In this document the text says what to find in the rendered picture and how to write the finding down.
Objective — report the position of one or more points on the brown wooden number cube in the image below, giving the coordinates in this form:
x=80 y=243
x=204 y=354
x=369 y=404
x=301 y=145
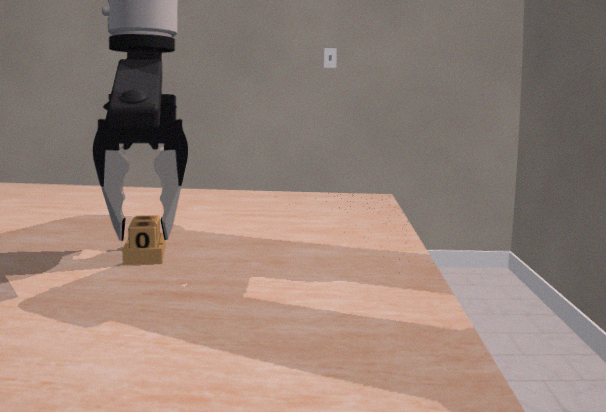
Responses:
x=143 y=234
x=149 y=218

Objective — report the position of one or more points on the brown wooden tray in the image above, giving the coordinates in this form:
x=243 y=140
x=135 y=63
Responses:
x=135 y=256

